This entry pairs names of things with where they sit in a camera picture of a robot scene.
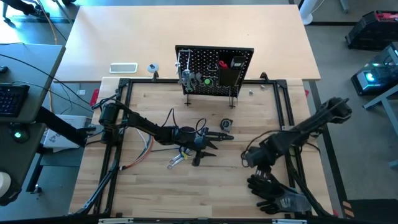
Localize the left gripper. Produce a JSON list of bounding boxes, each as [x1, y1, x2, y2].
[[174, 126, 219, 167]]

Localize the black wire stripper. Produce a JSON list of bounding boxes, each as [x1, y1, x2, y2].
[[206, 131, 235, 142]]

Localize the black peg board bin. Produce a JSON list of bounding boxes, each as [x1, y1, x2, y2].
[[218, 55, 247, 88]]

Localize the black peg board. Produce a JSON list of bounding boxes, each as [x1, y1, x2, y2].
[[175, 45, 255, 110]]

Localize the black tape measure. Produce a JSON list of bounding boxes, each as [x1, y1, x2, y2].
[[219, 118, 234, 132]]

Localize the grey and black work glove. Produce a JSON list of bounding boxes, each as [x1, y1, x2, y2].
[[256, 189, 312, 215]]

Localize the light wooden table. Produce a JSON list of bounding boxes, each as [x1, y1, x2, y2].
[[55, 4, 322, 83]]

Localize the pale-legged workbench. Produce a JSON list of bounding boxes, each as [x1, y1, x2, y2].
[[362, 90, 398, 169]]

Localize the lit computer tower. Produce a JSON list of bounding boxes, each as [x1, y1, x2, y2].
[[350, 42, 398, 97]]

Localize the white cardboard box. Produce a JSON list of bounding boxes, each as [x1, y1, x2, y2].
[[42, 114, 88, 150]]

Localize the black support strut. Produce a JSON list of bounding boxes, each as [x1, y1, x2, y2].
[[35, 105, 88, 147]]

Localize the white stand base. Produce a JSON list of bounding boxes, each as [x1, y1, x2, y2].
[[298, 0, 325, 26]]

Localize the black and red tool case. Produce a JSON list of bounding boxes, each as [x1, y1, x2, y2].
[[345, 10, 398, 52]]

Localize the grey desk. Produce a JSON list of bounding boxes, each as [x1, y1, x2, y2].
[[0, 42, 67, 124]]

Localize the black keyboard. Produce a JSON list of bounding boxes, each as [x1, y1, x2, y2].
[[0, 82, 31, 118]]

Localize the black tripod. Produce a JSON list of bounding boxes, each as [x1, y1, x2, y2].
[[0, 0, 43, 27]]

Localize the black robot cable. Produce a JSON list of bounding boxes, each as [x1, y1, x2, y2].
[[241, 129, 274, 160], [160, 107, 208, 134]]

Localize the silver bracket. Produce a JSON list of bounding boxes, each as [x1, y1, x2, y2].
[[271, 218, 308, 224], [98, 218, 135, 224]]

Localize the teal cable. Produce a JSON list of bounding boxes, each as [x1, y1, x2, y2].
[[147, 128, 155, 154]]

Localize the white cable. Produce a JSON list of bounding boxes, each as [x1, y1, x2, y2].
[[138, 130, 150, 153]]

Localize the black aluminium frame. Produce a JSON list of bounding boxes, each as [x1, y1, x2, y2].
[[73, 76, 335, 218]]

